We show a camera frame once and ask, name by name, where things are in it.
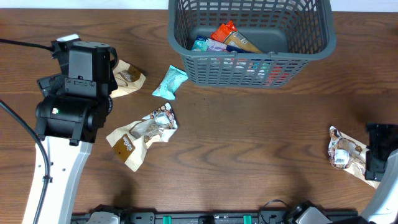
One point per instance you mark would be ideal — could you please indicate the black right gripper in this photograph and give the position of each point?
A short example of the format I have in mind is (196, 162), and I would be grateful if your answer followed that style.
(375, 168)

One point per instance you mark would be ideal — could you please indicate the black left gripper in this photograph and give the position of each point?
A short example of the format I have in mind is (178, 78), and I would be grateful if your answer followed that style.
(109, 83)

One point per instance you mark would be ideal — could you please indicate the multicolour tissue pack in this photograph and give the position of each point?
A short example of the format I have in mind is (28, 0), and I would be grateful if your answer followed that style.
(204, 44)

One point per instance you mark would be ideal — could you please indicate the orange cracker sleeve package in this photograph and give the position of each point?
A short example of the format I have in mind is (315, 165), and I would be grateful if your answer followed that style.
(229, 34)

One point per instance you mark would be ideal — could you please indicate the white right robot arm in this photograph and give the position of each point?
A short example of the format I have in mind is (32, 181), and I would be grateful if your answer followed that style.
(383, 205)

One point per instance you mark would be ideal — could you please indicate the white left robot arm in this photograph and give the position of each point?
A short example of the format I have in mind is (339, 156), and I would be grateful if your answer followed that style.
(75, 106)

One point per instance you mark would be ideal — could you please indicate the beige snack pouch right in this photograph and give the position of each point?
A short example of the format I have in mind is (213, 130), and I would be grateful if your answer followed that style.
(348, 154)

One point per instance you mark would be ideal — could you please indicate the beige snack pouch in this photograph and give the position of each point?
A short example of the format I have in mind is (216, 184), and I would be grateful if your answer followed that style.
(131, 142)
(128, 78)
(348, 154)

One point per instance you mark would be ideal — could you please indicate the beige snack pouch upper left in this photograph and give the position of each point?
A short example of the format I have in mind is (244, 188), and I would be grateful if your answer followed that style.
(128, 78)

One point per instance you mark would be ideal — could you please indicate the beige snack pouch centre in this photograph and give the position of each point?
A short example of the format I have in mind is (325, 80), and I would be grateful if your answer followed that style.
(131, 142)

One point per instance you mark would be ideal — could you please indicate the teal snack packet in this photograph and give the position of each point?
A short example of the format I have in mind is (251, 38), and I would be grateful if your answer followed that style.
(171, 82)

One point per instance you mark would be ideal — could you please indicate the dark grey plastic basket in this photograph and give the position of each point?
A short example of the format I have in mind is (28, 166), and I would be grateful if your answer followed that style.
(289, 34)

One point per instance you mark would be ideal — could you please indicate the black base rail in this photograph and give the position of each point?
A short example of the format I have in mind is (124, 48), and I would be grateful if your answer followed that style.
(274, 211)

